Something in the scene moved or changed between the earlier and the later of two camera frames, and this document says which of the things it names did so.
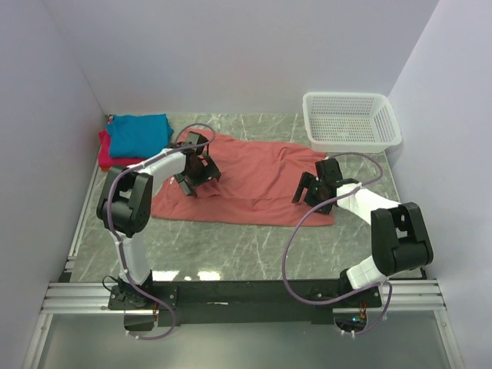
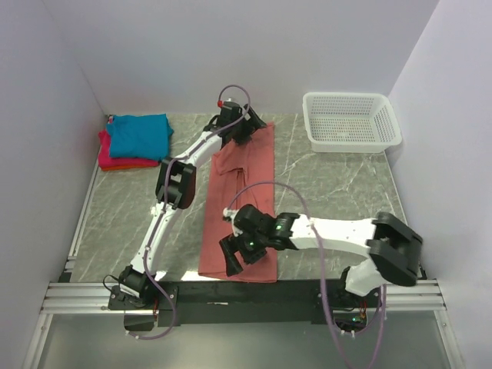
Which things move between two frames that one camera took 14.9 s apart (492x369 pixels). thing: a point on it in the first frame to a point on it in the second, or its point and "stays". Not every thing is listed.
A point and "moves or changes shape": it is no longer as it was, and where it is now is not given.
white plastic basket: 350,121 stays
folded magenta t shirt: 104,161 stays
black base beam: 243,303 stays
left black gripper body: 203,173 to 243,129
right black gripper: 307,181 to 230,244
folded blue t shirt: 138,135 stays
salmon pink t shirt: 257,186 moves or changes shape
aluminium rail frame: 93,297 stays
